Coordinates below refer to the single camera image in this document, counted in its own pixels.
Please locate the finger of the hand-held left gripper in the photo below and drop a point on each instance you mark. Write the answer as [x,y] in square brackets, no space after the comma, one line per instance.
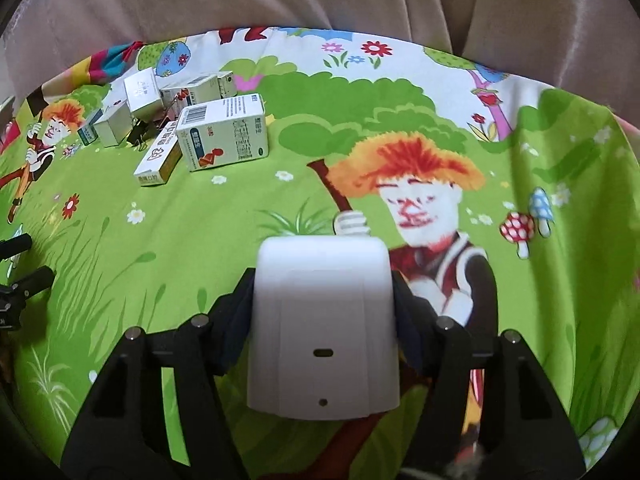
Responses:
[35,280]
[17,246]

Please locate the white plastic case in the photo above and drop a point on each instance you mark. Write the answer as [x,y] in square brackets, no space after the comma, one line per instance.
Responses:
[322,320]

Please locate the green cartoon printed blanket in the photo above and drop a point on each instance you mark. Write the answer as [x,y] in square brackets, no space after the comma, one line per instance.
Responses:
[350,125]

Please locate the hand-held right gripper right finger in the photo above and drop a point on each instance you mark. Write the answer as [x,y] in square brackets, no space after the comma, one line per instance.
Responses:
[417,325]

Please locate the white glossy box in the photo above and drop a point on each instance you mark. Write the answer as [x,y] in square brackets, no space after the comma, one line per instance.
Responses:
[142,92]

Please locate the long white box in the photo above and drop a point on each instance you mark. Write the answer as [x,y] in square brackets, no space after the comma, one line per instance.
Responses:
[159,155]

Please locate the small white barcode box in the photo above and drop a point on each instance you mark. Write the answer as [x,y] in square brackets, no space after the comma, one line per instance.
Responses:
[195,91]

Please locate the white box with blue label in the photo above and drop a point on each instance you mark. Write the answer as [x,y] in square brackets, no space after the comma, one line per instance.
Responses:
[89,132]

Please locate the white medicine box orange figure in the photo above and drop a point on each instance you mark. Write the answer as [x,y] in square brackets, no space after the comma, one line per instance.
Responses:
[225,135]

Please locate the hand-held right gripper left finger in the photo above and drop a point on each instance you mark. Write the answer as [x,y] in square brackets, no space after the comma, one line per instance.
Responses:
[232,320]

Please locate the black binder clip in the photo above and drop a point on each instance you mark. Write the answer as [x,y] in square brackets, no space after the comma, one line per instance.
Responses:
[141,132]

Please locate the grey box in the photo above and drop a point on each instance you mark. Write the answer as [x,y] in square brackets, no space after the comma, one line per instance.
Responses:
[112,127]

